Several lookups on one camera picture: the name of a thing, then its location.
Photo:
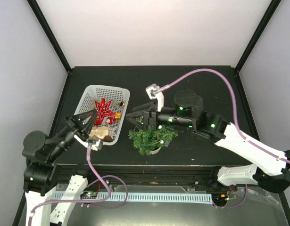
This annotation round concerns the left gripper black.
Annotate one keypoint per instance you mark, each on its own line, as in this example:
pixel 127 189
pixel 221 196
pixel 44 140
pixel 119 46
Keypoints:
pixel 82 133

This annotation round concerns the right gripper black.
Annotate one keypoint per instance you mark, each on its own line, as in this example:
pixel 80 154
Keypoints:
pixel 147 115

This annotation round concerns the gold gift ornament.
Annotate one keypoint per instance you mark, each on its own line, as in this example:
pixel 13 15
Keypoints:
pixel 118 116

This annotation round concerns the red star ornament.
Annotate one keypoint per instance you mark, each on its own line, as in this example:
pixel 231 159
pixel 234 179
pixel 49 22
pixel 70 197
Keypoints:
pixel 103 110

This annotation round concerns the white plastic perforated basket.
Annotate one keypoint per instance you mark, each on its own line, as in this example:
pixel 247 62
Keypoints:
pixel 111 104

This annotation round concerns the small green christmas tree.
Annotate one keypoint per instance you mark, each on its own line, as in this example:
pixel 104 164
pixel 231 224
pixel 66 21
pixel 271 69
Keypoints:
pixel 140 137

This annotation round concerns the fairy light string white bulbs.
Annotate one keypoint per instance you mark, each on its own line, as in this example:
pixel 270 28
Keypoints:
pixel 159 136

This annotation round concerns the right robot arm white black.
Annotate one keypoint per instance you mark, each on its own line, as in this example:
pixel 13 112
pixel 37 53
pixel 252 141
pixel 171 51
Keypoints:
pixel 269 168

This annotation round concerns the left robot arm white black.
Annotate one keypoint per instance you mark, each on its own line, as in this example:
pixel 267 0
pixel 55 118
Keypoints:
pixel 41 173

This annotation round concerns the wooden tree slice ornament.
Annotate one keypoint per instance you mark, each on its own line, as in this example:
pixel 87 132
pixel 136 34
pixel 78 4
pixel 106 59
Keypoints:
pixel 99 132

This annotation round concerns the white tree pot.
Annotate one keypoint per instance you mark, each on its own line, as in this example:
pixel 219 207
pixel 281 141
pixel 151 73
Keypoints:
pixel 155 151

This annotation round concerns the gold bell ornament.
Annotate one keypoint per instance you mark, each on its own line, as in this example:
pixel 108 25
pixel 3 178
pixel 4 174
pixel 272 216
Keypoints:
pixel 121 103

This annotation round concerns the santa claus ornament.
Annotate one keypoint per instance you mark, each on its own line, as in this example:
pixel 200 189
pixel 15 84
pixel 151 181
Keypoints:
pixel 110 120

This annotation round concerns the brown pine cone front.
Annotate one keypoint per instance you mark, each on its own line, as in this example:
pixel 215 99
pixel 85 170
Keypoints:
pixel 107 139

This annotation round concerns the silver star ornament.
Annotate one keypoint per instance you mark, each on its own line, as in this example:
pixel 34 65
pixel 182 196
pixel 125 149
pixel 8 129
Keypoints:
pixel 112 131

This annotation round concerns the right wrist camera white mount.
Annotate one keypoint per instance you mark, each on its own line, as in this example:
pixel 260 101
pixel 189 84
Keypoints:
pixel 154 94

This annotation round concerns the light blue slotted cable duct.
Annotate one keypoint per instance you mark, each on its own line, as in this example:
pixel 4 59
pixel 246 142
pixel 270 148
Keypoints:
pixel 143 197

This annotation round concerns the black frame post left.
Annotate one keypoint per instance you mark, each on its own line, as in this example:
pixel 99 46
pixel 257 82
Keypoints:
pixel 49 33

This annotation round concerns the black frame post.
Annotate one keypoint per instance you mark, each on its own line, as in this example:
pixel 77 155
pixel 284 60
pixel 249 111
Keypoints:
pixel 49 33
pixel 271 9

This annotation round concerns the black frame post right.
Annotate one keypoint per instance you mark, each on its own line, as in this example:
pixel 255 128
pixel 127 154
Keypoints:
pixel 271 9

